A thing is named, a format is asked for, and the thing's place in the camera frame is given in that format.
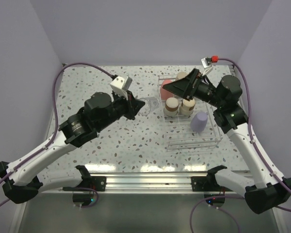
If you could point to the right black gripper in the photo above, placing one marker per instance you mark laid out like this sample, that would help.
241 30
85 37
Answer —
185 86

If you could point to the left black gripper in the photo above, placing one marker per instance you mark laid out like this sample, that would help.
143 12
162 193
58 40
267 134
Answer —
133 105

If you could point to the beige plastic cup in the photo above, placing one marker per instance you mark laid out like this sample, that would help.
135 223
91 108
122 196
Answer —
181 75

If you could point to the clear glass cup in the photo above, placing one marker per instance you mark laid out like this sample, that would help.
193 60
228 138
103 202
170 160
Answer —
151 103

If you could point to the metal cup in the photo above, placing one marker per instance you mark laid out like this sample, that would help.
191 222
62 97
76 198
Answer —
171 107
187 107

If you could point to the red plastic cup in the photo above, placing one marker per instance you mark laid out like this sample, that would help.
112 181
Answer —
164 93

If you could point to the metal cup front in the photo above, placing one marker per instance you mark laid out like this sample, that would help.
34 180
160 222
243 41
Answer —
171 107

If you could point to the purple plastic cup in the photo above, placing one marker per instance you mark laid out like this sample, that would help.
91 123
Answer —
199 122

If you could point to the white wire dish rack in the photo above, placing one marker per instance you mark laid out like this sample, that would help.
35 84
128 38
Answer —
177 129

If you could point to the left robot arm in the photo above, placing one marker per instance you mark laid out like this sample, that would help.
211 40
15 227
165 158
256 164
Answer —
21 178

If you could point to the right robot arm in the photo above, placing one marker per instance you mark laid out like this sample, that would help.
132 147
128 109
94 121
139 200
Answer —
268 187

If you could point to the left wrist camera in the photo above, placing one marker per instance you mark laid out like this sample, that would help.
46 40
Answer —
120 85

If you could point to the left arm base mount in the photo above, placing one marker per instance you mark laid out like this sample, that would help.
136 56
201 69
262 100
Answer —
86 194

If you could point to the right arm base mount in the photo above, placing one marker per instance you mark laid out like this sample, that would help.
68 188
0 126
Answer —
201 184

